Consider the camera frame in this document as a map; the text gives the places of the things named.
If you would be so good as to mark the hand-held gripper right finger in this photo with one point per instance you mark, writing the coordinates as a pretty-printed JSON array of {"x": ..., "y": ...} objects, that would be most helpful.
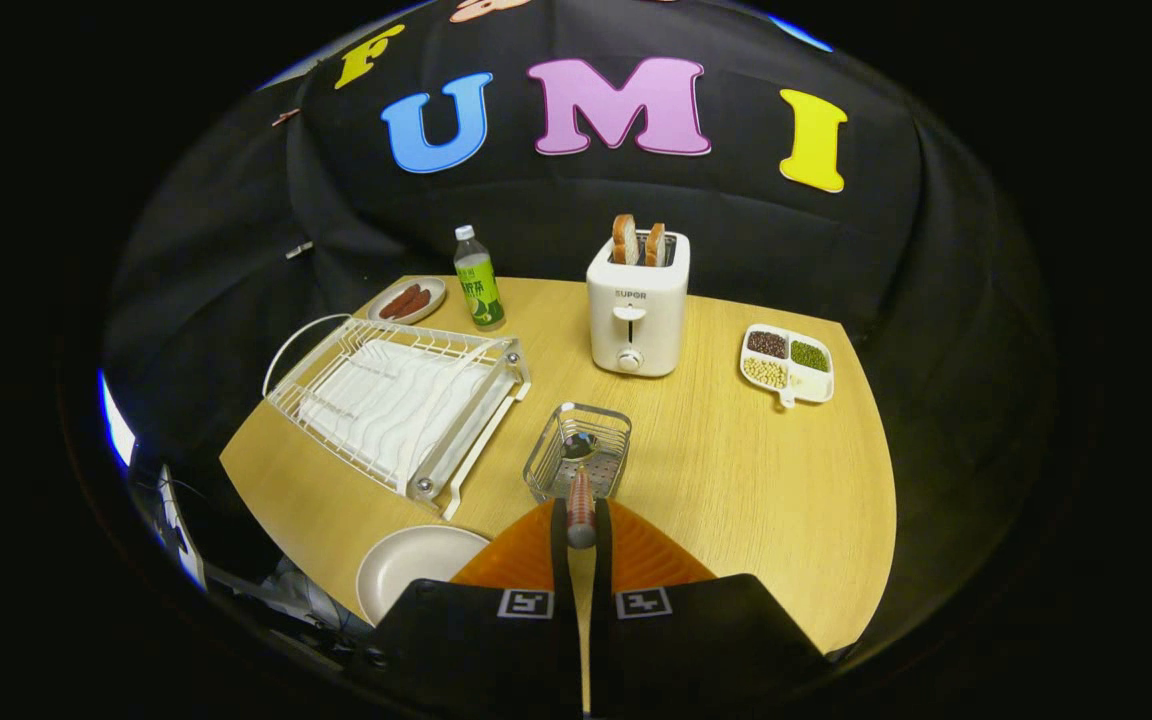
[{"x": 604, "y": 640}]

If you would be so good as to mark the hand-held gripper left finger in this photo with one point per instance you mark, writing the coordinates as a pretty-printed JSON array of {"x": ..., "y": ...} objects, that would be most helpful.
[{"x": 561, "y": 640}]

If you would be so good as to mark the beige round plate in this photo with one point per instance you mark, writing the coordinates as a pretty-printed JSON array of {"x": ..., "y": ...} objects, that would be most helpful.
[{"x": 411, "y": 570}]

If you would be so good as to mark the white divided dish of beans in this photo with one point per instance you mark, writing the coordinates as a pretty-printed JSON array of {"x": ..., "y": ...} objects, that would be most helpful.
[{"x": 816, "y": 385}]

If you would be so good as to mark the small plate with sausages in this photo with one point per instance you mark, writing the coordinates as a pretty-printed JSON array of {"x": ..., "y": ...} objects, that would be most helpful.
[{"x": 433, "y": 290}]

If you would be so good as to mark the white toaster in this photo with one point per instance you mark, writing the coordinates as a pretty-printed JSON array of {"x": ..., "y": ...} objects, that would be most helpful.
[{"x": 636, "y": 320}]

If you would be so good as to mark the green tea bottle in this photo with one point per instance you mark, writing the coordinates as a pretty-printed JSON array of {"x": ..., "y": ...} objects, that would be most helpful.
[{"x": 479, "y": 285}]

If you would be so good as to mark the brown sausage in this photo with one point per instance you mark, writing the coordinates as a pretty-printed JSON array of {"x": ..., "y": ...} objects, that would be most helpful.
[
  {"x": 414, "y": 305},
  {"x": 399, "y": 301}
]

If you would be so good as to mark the toasted bread slice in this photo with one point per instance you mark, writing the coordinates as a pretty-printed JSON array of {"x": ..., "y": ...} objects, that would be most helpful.
[
  {"x": 655, "y": 246},
  {"x": 624, "y": 240}
]

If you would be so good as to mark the white clip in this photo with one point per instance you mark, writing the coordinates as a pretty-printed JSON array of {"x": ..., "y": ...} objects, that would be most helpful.
[{"x": 299, "y": 249}]

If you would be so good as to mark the pink clip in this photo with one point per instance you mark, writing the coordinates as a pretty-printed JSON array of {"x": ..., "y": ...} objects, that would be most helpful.
[{"x": 286, "y": 117}]

